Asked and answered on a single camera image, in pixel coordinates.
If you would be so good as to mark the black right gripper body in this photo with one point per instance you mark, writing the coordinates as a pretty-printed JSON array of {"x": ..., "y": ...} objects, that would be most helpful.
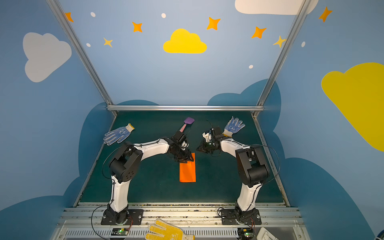
[{"x": 205, "y": 147}]

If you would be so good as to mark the orange square paper sheet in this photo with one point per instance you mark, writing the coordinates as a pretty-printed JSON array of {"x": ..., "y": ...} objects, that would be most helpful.
[{"x": 188, "y": 171}]

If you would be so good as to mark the purple pink toy spatula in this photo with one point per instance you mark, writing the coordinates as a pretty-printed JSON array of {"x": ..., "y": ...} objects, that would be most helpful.
[{"x": 187, "y": 121}]

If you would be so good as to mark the left aluminium frame post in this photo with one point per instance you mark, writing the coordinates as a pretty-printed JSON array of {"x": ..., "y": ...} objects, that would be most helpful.
[{"x": 60, "y": 15}]

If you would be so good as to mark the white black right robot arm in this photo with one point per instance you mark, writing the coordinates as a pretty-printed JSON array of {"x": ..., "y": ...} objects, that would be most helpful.
[{"x": 253, "y": 170}]

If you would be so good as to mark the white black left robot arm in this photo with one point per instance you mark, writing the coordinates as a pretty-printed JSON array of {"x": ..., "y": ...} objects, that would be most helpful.
[{"x": 125, "y": 165}]

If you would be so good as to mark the blue dotted glove left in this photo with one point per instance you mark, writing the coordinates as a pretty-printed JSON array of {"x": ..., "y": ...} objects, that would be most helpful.
[{"x": 118, "y": 135}]

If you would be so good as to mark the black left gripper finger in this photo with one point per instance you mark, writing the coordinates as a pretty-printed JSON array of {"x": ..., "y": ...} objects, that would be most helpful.
[
  {"x": 182, "y": 158},
  {"x": 189, "y": 158}
]

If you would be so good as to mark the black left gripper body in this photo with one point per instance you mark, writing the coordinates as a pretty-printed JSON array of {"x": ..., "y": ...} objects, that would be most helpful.
[{"x": 183, "y": 151}]

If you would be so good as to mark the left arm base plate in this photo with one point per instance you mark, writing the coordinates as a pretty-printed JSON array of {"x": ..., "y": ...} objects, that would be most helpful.
[{"x": 126, "y": 217}]

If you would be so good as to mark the green circuit board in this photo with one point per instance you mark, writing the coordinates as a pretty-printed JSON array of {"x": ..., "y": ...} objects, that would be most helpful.
[
  {"x": 245, "y": 234},
  {"x": 120, "y": 231}
]

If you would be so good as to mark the left green circuit board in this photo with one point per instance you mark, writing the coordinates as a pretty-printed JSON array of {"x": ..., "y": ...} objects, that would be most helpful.
[{"x": 120, "y": 231}]

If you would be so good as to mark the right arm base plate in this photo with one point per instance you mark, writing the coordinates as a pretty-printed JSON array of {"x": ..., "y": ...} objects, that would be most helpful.
[{"x": 235, "y": 217}]

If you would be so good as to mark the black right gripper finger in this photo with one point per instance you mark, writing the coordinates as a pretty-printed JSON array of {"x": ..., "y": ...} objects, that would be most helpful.
[
  {"x": 209, "y": 150},
  {"x": 202, "y": 149}
]

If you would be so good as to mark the right aluminium frame post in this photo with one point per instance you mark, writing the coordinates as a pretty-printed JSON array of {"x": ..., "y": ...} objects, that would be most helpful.
[{"x": 292, "y": 34}]

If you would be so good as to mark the aluminium frame post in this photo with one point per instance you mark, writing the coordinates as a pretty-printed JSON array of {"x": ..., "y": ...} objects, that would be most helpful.
[
  {"x": 292, "y": 34},
  {"x": 60, "y": 15}
]

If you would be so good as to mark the aluminium front rail base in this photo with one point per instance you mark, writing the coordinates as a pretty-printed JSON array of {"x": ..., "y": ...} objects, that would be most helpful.
[{"x": 199, "y": 219}]

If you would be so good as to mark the blue dotted glove right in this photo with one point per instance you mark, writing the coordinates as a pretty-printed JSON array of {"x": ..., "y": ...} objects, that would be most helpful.
[{"x": 233, "y": 126}]

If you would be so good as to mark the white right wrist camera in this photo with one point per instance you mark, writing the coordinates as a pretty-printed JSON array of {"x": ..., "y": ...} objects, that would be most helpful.
[{"x": 207, "y": 137}]

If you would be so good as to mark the yellow dotted glove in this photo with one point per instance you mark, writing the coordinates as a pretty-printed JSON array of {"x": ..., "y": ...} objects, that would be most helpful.
[{"x": 161, "y": 230}]

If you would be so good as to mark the white object bottom right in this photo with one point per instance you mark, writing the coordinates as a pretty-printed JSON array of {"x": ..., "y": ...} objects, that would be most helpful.
[{"x": 264, "y": 234}]

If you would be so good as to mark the right green circuit board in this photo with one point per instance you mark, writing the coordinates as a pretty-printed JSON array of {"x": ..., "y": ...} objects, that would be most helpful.
[{"x": 245, "y": 234}]

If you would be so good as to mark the blue dotted glove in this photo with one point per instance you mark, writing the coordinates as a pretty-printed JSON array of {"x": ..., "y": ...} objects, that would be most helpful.
[
  {"x": 118, "y": 135},
  {"x": 233, "y": 126}
]

